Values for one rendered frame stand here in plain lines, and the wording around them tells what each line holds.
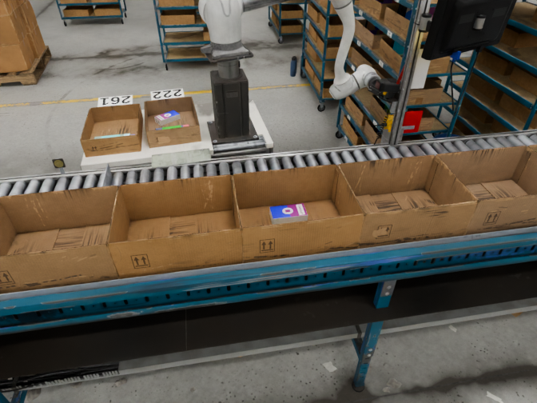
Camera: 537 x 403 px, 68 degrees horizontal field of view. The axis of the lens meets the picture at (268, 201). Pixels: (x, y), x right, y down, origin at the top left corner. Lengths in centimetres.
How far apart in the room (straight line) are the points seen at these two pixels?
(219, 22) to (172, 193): 91
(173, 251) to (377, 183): 83
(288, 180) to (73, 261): 76
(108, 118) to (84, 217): 111
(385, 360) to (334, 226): 109
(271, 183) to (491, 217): 77
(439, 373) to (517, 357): 43
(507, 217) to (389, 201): 40
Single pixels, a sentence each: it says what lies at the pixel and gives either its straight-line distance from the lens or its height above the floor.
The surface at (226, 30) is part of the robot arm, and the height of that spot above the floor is 132.
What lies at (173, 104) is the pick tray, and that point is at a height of 81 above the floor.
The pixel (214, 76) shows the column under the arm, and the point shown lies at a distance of 217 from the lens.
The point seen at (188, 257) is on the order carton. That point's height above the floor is 95.
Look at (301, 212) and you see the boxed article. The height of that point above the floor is 92.
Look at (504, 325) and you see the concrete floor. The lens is 258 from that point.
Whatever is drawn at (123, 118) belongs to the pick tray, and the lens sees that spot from 257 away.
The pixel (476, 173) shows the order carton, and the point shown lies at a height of 94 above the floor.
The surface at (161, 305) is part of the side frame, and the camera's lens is 138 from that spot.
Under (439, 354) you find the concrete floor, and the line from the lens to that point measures 232.
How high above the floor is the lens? 186
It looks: 39 degrees down
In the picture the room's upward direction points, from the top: straight up
